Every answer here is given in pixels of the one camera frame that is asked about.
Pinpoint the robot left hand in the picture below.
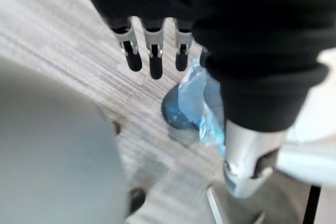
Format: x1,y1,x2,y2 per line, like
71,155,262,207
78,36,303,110
73,0,336,199

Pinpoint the blue plastic trash bag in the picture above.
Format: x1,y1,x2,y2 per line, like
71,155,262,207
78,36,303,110
176,47,227,158

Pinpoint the small dark grey bin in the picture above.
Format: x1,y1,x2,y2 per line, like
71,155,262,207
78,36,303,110
161,77,224,131

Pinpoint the silver metal bar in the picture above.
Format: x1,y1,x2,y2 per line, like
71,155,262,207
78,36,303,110
206,186,225,224

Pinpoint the black table leg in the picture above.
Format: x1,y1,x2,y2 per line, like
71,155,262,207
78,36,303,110
304,184,322,224

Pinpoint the robot dark foot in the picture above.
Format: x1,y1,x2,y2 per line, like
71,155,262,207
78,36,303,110
128,187,146,216

